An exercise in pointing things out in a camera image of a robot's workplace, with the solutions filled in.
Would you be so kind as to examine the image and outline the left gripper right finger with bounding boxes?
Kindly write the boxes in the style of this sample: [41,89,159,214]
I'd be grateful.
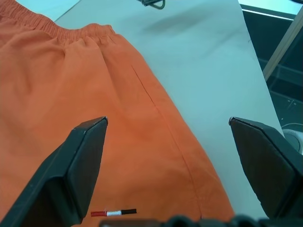
[228,116,303,219]

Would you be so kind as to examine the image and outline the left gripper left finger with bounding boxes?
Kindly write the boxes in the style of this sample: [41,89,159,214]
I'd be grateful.
[0,116,109,227]

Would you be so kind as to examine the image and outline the orange shorts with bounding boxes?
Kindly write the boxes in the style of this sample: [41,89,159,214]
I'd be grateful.
[0,0,236,227]

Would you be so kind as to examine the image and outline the olive wire hanger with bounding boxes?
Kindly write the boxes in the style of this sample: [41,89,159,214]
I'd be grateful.
[136,0,166,10]

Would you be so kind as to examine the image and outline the white rounded object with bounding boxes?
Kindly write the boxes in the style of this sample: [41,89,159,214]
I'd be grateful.
[281,122,303,153]

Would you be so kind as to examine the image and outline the wooden clothes rack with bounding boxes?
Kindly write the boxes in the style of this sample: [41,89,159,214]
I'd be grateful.
[262,14,303,81]

